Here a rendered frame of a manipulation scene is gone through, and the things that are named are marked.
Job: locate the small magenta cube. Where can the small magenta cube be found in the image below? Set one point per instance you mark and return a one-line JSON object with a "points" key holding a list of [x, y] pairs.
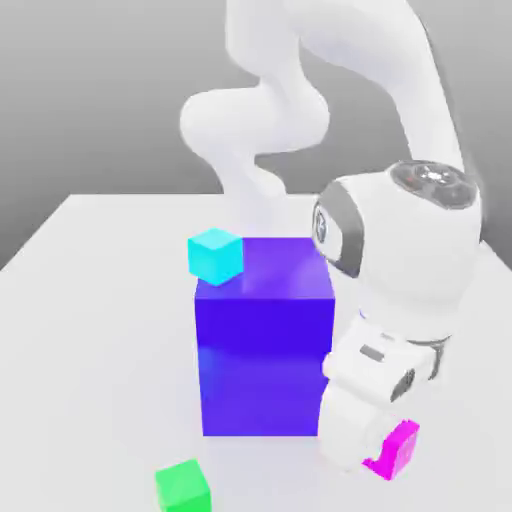
{"points": [[400, 448]]}

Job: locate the small green cube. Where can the small green cube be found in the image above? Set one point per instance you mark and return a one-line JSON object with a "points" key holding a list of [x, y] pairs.
{"points": [[182, 488]]}

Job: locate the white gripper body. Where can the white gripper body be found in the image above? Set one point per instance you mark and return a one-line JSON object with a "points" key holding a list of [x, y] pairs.
{"points": [[346, 428]]}

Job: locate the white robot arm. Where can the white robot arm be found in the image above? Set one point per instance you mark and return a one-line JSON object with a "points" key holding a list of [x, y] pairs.
{"points": [[416, 256]]}

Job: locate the large blue box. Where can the large blue box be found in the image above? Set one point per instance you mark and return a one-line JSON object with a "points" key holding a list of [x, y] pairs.
{"points": [[260, 352]]}

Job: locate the small cyan cube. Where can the small cyan cube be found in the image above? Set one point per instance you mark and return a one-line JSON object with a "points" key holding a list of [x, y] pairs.
{"points": [[216, 258]]}

